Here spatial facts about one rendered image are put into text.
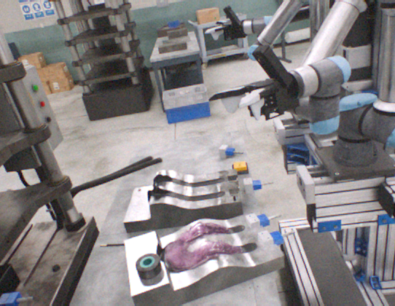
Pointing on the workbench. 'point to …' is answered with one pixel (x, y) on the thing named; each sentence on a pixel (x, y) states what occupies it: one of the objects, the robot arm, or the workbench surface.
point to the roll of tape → (148, 266)
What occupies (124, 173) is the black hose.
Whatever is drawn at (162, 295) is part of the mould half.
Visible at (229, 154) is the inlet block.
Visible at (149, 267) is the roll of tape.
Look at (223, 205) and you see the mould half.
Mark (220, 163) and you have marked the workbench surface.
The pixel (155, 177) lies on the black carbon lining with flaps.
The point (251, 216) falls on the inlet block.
